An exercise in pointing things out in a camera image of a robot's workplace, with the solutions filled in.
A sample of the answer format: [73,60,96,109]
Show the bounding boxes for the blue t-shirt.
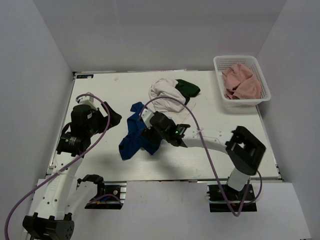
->
[118,102,161,161]

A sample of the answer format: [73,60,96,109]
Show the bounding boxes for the white green-sleeved printed t-shirt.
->
[148,78,201,123]

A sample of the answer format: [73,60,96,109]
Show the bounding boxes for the pink t-shirt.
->
[222,63,262,100]

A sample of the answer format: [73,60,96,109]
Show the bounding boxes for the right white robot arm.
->
[139,109,266,200]

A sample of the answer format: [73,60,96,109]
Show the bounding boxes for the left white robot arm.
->
[22,100,122,240]

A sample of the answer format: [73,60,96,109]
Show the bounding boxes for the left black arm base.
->
[84,182,127,210]

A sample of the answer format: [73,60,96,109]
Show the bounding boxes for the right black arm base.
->
[206,184,258,213]

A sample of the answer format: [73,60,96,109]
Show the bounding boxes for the blue label sticker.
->
[76,74,94,79]

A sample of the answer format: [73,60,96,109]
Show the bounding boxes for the white plastic basket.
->
[213,55,271,108]

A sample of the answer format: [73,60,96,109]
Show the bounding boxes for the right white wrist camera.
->
[139,108,154,129]

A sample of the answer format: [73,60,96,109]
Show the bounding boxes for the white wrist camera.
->
[76,95,99,110]
[139,108,154,129]

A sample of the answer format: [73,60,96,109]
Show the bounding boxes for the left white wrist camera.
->
[76,95,99,110]

